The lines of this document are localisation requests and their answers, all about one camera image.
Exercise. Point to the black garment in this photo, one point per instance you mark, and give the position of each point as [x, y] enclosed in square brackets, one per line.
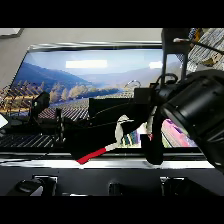
[100, 133]

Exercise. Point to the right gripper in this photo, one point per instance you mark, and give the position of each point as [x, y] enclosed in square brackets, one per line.
[145, 96]

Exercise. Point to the silver frame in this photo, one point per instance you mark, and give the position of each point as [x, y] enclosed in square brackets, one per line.
[110, 165]

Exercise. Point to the wooden hanger rack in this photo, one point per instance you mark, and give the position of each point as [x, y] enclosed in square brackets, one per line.
[20, 98]

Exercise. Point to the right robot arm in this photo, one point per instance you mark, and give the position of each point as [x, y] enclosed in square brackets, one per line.
[196, 106]

